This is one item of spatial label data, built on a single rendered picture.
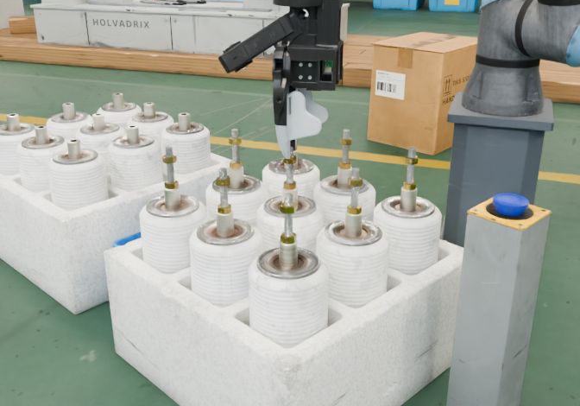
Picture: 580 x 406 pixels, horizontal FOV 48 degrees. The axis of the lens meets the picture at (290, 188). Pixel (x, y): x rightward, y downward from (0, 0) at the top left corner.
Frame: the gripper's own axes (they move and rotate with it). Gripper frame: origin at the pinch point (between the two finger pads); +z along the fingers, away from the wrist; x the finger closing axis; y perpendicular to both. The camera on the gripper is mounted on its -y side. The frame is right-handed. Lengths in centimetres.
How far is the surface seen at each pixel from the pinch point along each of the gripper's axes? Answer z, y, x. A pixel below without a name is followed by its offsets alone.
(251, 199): 10.0, -5.9, 3.2
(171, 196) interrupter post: 7.3, -15.4, -4.3
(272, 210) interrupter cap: 9.1, -1.4, -2.1
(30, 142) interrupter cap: 9, -52, 19
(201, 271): 13.0, -7.9, -14.1
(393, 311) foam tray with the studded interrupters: 17.4, 16.4, -11.5
